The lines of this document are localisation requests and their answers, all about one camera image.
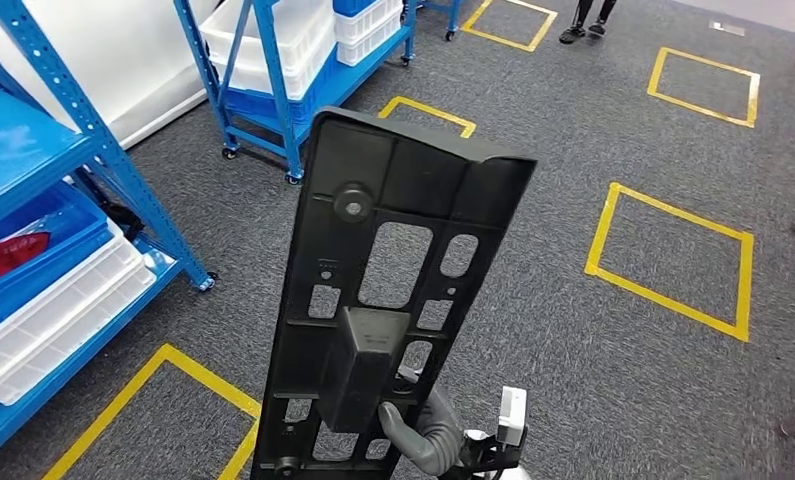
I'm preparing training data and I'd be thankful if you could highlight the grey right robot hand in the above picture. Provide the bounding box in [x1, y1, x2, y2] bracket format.
[378, 387, 466, 476]

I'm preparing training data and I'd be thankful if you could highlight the black plastic car part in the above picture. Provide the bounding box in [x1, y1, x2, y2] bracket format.
[249, 105, 539, 480]

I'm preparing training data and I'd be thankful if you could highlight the red plastic part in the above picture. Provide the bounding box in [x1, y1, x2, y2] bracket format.
[0, 231, 52, 291]

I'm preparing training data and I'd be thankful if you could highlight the blue steel shelf rack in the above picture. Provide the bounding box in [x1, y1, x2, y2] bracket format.
[0, 0, 218, 475]

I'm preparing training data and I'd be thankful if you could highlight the blue rack on casters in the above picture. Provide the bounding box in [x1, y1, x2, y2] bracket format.
[418, 0, 466, 42]
[171, 0, 419, 187]

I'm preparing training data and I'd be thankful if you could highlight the person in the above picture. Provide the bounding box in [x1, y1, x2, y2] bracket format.
[559, 0, 620, 46]

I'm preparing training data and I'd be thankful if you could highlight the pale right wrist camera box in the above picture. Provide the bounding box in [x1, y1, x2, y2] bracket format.
[496, 386, 529, 448]

